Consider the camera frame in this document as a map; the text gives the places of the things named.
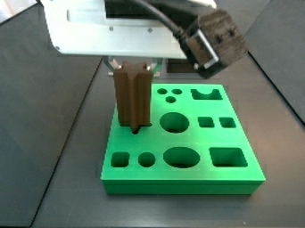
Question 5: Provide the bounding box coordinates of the black camera cable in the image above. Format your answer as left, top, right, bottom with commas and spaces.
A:
126, 0, 191, 48

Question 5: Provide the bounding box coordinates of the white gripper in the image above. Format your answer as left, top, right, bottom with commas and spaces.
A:
39, 0, 218, 77

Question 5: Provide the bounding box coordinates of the brown star prism block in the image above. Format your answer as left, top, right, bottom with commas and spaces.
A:
114, 61, 152, 134

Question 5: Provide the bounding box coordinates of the green shape sorter board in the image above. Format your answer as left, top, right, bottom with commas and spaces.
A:
102, 84, 266, 194

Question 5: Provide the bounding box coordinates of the dark grey curved holder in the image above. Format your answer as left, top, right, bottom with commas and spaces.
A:
167, 59, 195, 73

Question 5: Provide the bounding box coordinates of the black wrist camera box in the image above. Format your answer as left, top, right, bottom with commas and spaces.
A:
184, 9, 247, 78

